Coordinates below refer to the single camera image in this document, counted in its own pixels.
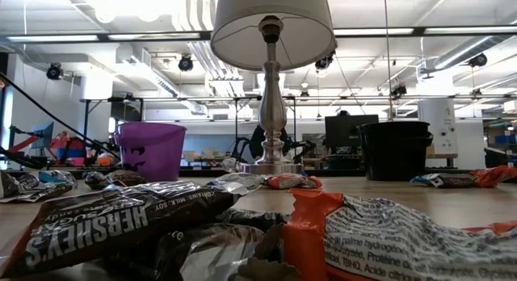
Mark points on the brown Hershey's candy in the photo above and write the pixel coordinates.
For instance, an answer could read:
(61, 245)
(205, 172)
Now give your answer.
(121, 179)
(452, 180)
(210, 252)
(101, 228)
(18, 186)

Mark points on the white-shade silver table lamp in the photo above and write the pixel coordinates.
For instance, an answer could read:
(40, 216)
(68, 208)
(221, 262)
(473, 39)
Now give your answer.
(272, 107)

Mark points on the person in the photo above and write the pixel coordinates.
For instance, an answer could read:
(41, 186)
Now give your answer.
(343, 113)

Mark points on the black computer monitor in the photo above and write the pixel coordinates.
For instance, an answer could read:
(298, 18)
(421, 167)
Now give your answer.
(347, 131)

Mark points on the purple plastic bucket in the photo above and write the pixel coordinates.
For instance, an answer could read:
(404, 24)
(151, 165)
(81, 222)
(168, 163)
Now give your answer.
(161, 152)

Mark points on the black ceiling spotlight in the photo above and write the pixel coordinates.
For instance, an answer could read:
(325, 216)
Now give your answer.
(54, 71)
(186, 64)
(477, 60)
(399, 91)

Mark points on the black plastic bucket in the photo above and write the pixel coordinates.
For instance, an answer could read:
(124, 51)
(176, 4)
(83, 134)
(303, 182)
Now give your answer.
(393, 152)

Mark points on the red workshop equipment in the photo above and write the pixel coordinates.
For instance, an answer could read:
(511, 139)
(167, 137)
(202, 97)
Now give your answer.
(60, 143)

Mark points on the blue-screen monitor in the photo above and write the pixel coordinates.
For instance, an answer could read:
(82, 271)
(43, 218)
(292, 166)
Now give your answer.
(43, 135)

